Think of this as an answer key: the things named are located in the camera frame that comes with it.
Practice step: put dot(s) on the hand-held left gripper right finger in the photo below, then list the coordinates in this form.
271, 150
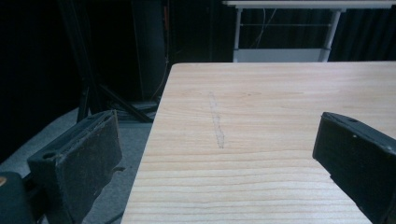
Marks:
358, 158

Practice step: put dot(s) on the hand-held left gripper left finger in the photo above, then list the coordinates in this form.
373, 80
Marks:
84, 161

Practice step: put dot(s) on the black metal stand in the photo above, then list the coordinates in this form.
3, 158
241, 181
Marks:
88, 93

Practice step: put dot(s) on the dark curtain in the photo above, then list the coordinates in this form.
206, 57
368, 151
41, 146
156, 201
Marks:
364, 34

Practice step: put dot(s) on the white metal table frame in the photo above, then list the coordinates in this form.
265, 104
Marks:
281, 54

